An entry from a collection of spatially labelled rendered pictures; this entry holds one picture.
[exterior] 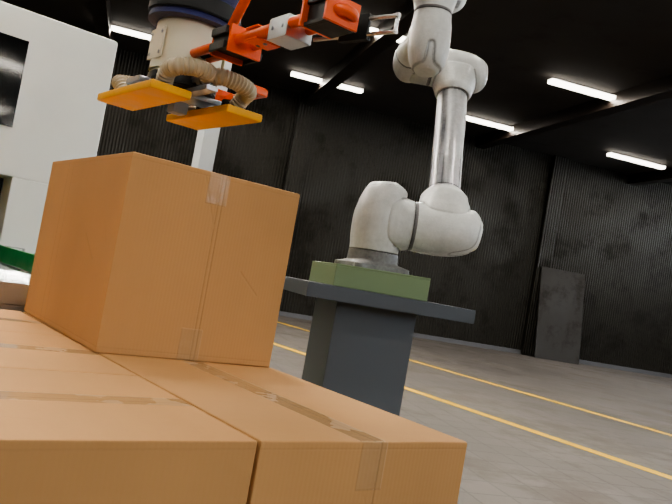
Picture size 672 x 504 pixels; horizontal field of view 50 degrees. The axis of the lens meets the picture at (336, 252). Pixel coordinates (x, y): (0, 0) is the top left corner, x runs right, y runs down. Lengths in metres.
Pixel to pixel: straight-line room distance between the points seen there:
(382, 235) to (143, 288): 0.89
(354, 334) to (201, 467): 1.23
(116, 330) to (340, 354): 0.81
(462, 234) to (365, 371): 0.50
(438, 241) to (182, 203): 0.93
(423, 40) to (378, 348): 0.87
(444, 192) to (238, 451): 1.45
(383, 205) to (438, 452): 1.13
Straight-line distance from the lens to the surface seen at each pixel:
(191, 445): 0.91
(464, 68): 2.53
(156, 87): 1.66
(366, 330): 2.11
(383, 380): 2.15
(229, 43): 1.62
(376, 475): 1.10
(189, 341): 1.55
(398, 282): 2.10
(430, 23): 1.97
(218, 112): 1.77
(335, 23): 1.34
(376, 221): 2.16
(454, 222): 2.20
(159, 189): 1.50
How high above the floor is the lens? 0.76
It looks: 2 degrees up
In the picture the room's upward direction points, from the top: 10 degrees clockwise
